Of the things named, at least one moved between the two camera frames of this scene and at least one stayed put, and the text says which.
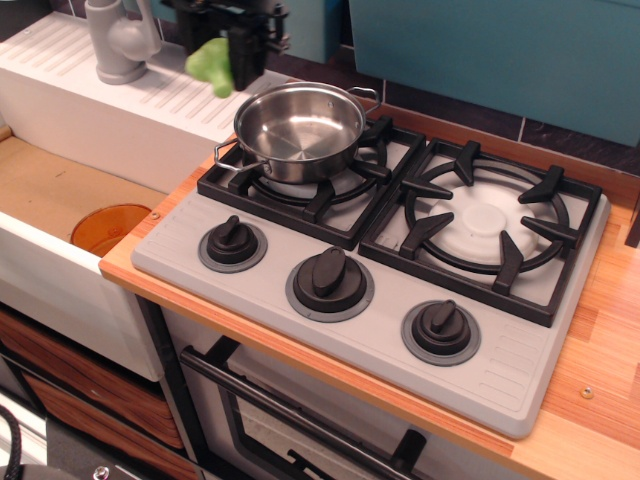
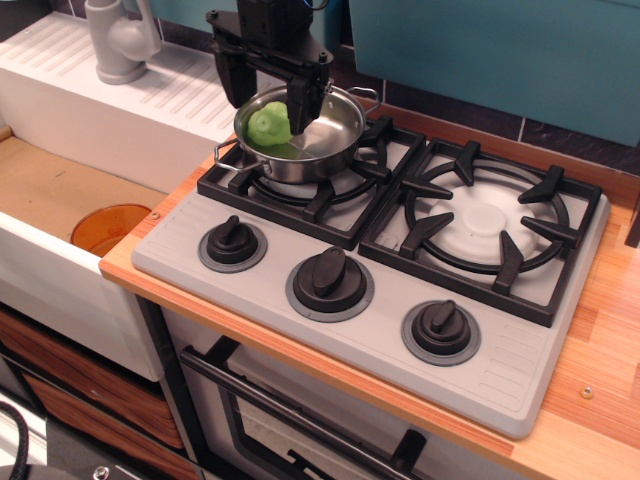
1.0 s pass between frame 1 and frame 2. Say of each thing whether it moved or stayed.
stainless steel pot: stayed
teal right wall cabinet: stayed
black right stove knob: stayed
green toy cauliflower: moved
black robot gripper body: moved
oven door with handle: stayed
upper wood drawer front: stayed
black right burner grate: stayed
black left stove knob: stayed
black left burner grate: stayed
